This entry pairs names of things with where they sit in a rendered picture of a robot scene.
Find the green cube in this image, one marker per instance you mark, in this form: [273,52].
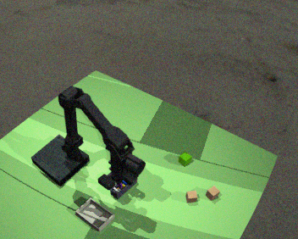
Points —
[184,159]

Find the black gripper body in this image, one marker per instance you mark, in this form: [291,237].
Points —
[108,181]

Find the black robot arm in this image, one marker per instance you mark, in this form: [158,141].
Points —
[114,139]

